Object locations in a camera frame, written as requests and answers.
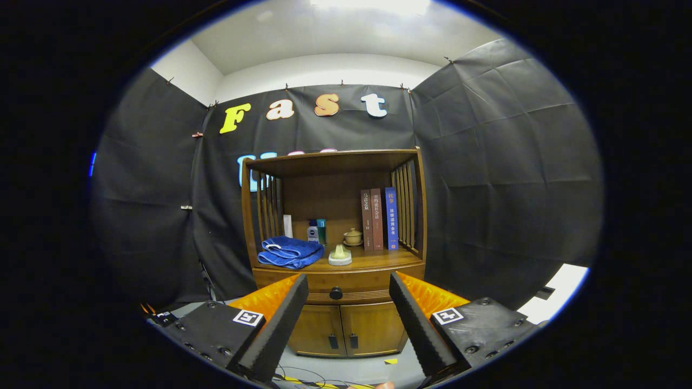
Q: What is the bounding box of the dark brown book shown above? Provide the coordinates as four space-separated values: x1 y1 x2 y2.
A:
361 189 374 251

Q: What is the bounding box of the folded blue towel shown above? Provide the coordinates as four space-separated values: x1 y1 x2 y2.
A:
257 236 325 270

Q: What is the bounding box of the black backdrop cloth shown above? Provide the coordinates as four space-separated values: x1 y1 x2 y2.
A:
92 38 604 311

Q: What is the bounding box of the blue book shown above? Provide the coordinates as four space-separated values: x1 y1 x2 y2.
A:
383 187 399 251

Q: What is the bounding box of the wooden cabinet door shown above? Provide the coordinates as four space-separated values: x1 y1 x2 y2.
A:
288 304 347 357
341 301 409 357

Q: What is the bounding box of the wooden drawer with black knob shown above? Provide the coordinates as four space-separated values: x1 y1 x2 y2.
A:
253 265 425 305

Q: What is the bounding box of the wooden cabinet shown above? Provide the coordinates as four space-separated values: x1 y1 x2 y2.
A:
241 147 428 358

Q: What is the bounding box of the reddish brown book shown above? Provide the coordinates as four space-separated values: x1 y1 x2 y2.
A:
371 188 384 251

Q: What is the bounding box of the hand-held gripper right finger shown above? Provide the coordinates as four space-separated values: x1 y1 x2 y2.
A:
389 271 541 379

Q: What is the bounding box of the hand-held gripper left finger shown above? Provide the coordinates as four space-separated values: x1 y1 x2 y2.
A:
154 273 309 383

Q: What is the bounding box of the wooden countertop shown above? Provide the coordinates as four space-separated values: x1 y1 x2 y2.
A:
254 246 424 273

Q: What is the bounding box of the yellow black floor tape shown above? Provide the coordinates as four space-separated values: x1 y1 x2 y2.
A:
284 377 374 389

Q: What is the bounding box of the black floor cable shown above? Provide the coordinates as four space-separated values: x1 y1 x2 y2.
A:
275 366 328 387

